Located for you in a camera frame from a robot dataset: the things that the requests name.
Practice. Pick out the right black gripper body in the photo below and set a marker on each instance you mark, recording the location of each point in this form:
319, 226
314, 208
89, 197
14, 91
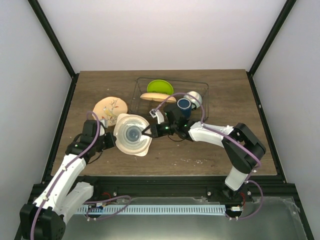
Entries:
169, 131

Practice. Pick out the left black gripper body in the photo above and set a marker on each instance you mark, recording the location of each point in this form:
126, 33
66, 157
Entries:
109, 144

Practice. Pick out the white grey swirl bowl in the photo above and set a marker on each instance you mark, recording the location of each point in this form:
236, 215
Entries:
129, 137

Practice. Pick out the orange bowl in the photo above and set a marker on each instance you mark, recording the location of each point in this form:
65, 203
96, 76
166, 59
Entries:
158, 97

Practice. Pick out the dark blue mug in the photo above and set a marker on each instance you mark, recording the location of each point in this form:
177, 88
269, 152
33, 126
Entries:
186, 107

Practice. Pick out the black wire dish rack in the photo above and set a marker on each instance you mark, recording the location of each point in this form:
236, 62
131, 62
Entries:
143, 85

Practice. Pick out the pale green bowl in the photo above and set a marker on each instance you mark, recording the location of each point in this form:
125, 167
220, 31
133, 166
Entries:
195, 98

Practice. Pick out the lime green plate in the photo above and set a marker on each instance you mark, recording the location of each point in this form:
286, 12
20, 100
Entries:
160, 86

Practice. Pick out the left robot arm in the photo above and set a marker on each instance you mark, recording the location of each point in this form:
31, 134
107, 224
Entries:
47, 216

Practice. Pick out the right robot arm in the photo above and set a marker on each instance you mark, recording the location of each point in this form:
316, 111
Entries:
243, 148

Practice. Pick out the light blue slotted strip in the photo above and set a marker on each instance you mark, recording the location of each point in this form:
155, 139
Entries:
206, 210

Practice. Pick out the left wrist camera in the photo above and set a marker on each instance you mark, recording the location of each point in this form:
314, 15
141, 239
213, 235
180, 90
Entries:
104, 122

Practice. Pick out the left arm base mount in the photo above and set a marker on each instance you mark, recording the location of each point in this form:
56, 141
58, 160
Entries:
103, 198

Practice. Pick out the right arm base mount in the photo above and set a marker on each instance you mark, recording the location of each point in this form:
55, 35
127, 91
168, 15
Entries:
224, 195

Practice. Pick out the black aluminium frame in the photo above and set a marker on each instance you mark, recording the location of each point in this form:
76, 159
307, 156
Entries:
171, 186

